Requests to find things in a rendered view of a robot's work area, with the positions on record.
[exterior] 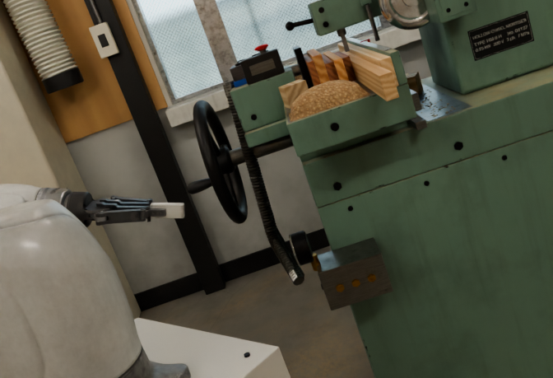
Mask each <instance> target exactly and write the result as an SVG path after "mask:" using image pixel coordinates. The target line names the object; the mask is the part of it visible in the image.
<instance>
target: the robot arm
mask: <svg viewBox="0 0 553 378"><path fill-rule="evenodd" d="M151 218H184V203H153V202H152V199H151V198H150V199H142V198H124V197H119V196H115V195H112V196H110V199H107V198H100V199H98V200H94V199H93V198H92V196H91V194H90V193H89V192H72V191H71V190H70V189H68V188H66V189H60V188H39V187H35V186H33V185H29V184H0V378H191V373H190V371H189V369H188V366H187V365H186V364H183V363H175V364H163V363H158V362H152V361H149V359H148V357H147V355H146V353H145V351H144V349H143V347H142V344H141V342H140V339H139V337H138V334H137V329H136V325H135V321H134V318H133V315H132V311H131V308H130V305H129V303H128V299H127V296H126V294H125V291H124V289H123V285H122V283H121V281H120V279H119V276H118V274H117V272H116V270H115V268H114V266H113V264H112V262H111V260H110V257H109V256H108V255H107V254H106V252H105V251H104V250H103V248H102V247H101V245H100V244H99V242H98V241H97V239H96V238H95V237H94V236H93V235H92V234H91V232H90V231H89V230H88V229H87V227H88V226H89V225H90V224H91V222H92V221H95V222H96V225H97V226H101V225H105V224H113V223H125V222H144V221H145V220H146V219H147V222H150V221H151Z"/></svg>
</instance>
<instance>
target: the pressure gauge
mask: <svg viewBox="0 0 553 378"><path fill-rule="evenodd" d="M289 239H290V245H291V248H292V251H293V254H294V256H295V260H296V262H297V264H298V265H299V266H302V265H305V264H309V263H311V264H312V267H313V270H314V271H318V270H317V266H318V265H320V262H319V260H318V256H317V254H315V253H313V252H312V250H311V247H310V244H309V240H308V237H307V235H306V233H305V231H298V232H296V233H293V234H289Z"/></svg>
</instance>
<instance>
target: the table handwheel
mask: <svg viewBox="0 0 553 378"><path fill-rule="evenodd" d="M193 123H194V128H195V133H196V137H197V143H198V146H199V149H200V152H201V155H202V159H203V162H204V165H205V167H206V170H207V174H208V176H209V179H210V181H211V184H212V187H213V189H214V191H215V193H216V196H217V197H218V199H219V201H220V203H221V206H222V207H223V209H224V210H225V213H226V214H227V216H228V217H229V218H230V220H232V221H233V222H235V223H237V224H241V223H243V222H245V221H246V219H247V216H248V205H247V199H246V195H245V192H244V185H243V181H242V179H241V175H240V172H239V167H238V165H239V164H242V163H245V159H244V154H243V151H242V148H241V147H238V148H236V149H233V150H232V148H231V145H230V142H229V140H228V137H227V136H226V133H225V130H224V128H223V126H222V124H221V121H220V120H219V118H218V116H217V114H216V112H215V110H214V109H213V108H212V107H211V105H210V104H209V103H208V102H206V101H205V100H199V101H198V102H196V103H195V105H194V107H193ZM207 123H208V124H209V126H210V128H211V130H212V132H213V134H214V136H215V138H216V141H217V143H218V146H219V147H218V146H217V145H216V143H215V141H214V139H213V137H212V135H211V133H210V131H209V128H208V125H207ZM293 146H294V145H293V142H292V140H291V138H290V134H289V135H286V136H284V137H281V138H278V139H275V140H272V141H270V142H265V143H263V144H260V145H257V146H255V147H253V148H252V149H253V152H254V155H255V158H256V159H257V158H259V157H262V156H266V155H268V154H271V153H273V152H278V151H280V150H283V149H286V148H288V147H293Z"/></svg>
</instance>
